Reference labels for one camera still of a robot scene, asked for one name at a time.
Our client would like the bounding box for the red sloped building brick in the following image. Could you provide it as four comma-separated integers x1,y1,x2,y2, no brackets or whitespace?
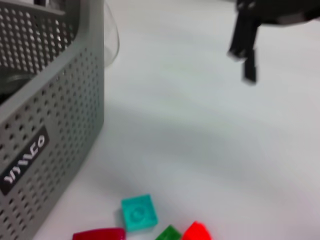
181,220,213,240

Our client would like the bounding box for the teal square building plate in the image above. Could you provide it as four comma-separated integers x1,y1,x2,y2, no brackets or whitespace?
121,193,159,232

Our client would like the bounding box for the dark red long brick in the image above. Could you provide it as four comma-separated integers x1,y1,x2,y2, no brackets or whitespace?
72,226,126,240

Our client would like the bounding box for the grey perforated storage bin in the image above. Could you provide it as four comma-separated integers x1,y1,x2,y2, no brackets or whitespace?
0,0,106,240

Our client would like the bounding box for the green rectangular building brick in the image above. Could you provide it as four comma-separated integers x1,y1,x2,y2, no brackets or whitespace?
154,224,183,240

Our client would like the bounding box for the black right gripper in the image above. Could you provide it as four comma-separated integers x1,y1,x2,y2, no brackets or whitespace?
226,0,320,86

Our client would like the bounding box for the glass teapot steel infuser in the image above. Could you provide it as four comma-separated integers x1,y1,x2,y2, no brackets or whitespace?
102,2,120,72

